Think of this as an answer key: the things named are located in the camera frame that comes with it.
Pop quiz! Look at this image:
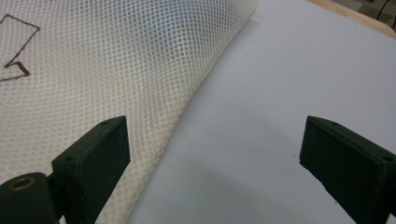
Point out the wooden table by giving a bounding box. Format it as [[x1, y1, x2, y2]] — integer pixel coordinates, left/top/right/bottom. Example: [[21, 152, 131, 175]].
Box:
[[306, 0, 396, 40]]

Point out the black floor cable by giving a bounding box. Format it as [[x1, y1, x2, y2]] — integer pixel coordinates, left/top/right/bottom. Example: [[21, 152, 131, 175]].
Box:
[[375, 0, 390, 21]]

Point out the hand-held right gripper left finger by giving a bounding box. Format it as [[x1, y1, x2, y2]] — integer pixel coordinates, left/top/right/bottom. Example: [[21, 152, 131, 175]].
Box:
[[50, 115, 132, 224]]

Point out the white table mat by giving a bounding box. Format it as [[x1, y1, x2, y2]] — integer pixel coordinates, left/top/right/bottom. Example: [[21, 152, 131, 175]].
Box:
[[125, 0, 396, 224]]

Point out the white mesh laundry bag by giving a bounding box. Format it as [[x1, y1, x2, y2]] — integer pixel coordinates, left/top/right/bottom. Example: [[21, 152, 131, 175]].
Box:
[[0, 0, 260, 224]]

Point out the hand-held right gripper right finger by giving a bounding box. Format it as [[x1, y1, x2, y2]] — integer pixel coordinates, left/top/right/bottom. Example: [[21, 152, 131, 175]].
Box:
[[299, 115, 396, 224]]

